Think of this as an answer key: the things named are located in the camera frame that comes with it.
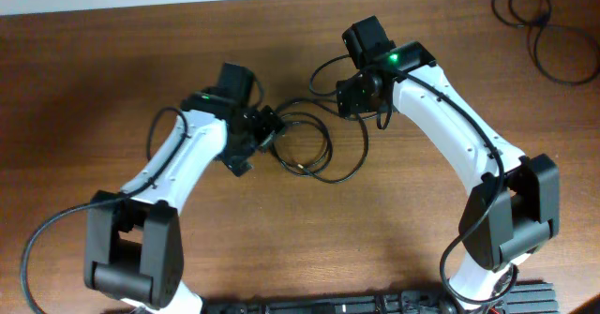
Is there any black usb cable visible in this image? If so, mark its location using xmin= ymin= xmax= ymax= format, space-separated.
xmin=490 ymin=0 xmax=600 ymax=86
xmin=269 ymin=97 xmax=371 ymax=185

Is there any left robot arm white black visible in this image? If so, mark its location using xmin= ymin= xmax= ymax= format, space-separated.
xmin=83 ymin=63 xmax=285 ymax=313

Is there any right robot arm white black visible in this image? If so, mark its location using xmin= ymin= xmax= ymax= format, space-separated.
xmin=336 ymin=16 xmax=560 ymax=312

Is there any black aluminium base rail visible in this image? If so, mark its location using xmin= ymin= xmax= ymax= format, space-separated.
xmin=202 ymin=282 xmax=560 ymax=314

